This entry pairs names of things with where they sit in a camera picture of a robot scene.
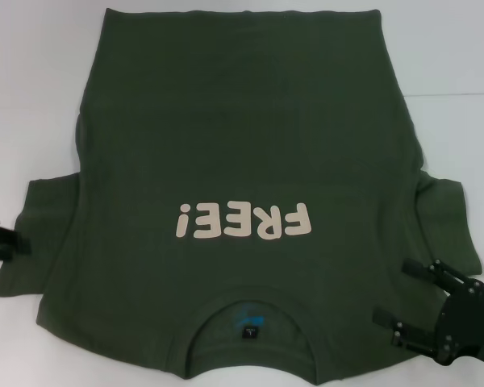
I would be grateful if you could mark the dark green FREE! t-shirt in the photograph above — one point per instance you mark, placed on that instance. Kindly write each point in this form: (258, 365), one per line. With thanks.
(242, 153)

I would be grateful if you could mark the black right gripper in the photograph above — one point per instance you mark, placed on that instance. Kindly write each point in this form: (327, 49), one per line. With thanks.
(468, 326)

